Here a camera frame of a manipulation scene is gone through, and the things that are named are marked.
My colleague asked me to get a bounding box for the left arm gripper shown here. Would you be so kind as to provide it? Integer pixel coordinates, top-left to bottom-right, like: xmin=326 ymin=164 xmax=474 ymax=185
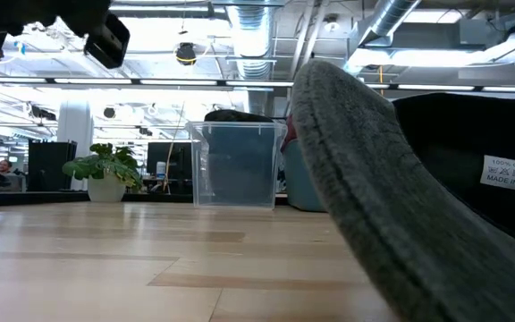
xmin=0 ymin=0 xmax=112 ymax=68

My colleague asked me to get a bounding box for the maroon baseball cap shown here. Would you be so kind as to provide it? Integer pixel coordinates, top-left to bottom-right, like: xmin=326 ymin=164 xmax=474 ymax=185
xmin=280 ymin=114 xmax=300 ymax=154

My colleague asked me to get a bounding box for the dark grey cloth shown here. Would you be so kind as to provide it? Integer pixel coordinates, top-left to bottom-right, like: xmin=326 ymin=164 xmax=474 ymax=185
xmin=291 ymin=60 xmax=515 ymax=322

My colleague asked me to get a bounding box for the white round column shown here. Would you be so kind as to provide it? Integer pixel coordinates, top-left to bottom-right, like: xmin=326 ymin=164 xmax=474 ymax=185
xmin=56 ymin=100 xmax=95 ymax=192

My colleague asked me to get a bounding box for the black ceiling spotlight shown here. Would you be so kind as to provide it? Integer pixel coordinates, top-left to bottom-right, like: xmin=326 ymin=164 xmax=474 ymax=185
xmin=175 ymin=42 xmax=198 ymax=67

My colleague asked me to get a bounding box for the black partition panel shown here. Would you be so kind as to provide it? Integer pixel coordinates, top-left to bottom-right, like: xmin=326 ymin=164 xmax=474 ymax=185
xmin=28 ymin=140 xmax=79 ymax=193

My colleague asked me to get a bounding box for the person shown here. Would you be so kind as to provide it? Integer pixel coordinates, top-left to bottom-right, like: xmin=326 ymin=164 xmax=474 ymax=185
xmin=0 ymin=158 xmax=18 ymax=181

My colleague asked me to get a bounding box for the green potted plant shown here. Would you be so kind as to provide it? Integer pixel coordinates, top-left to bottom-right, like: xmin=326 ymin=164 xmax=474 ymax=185
xmin=62 ymin=142 xmax=145 ymax=204

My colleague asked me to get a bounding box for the clear plastic bin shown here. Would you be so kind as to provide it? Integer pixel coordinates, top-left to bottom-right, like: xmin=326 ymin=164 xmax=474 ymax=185
xmin=185 ymin=120 xmax=289 ymax=209

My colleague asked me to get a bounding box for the teal plastic bin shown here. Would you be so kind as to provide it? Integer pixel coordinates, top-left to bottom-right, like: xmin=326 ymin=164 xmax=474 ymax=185
xmin=282 ymin=138 xmax=329 ymax=214

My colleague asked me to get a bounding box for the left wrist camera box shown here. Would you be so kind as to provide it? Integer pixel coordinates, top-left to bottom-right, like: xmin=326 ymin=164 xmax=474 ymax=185
xmin=83 ymin=12 xmax=131 ymax=71

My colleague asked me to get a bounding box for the black metal rig frame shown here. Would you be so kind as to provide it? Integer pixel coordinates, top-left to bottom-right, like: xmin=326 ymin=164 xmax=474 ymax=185
xmin=0 ymin=191 xmax=290 ymax=208

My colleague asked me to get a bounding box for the silver ribbed ceiling duct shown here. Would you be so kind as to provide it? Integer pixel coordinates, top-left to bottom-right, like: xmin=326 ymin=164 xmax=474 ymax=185
xmin=358 ymin=0 xmax=422 ymax=46
xmin=227 ymin=0 xmax=277 ymax=115

